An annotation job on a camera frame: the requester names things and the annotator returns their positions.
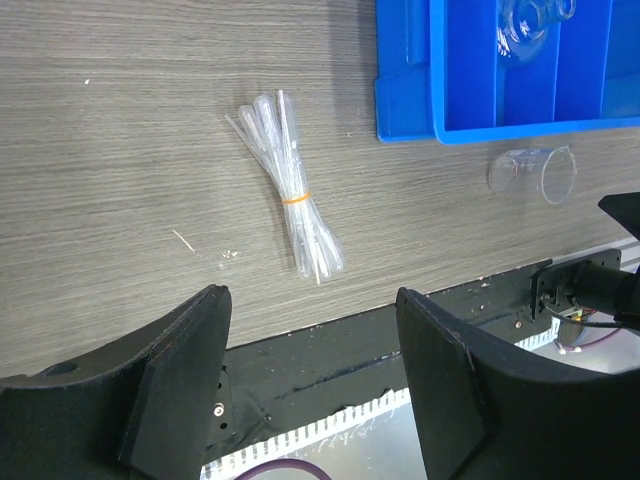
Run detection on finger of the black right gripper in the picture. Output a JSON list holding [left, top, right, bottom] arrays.
[[598, 192, 640, 238]]

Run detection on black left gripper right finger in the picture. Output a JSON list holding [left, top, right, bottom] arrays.
[[396, 288, 639, 479]]

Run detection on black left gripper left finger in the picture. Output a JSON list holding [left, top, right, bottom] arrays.
[[1, 285, 232, 479]]

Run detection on tall clear glass beaker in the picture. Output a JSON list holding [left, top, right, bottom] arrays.
[[487, 146, 577, 205]]

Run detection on wide clear glass beaker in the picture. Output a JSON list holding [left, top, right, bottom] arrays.
[[496, 0, 577, 63]]

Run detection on blue divided plastic bin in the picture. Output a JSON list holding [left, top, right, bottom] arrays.
[[374, 1, 639, 145]]

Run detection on bundle of plastic pipettes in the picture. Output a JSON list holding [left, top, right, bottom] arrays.
[[225, 90, 345, 285]]

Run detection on white slotted cable duct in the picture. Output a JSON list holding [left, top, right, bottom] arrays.
[[199, 324, 569, 480]]

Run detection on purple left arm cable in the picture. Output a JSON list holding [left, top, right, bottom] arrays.
[[239, 457, 334, 480]]

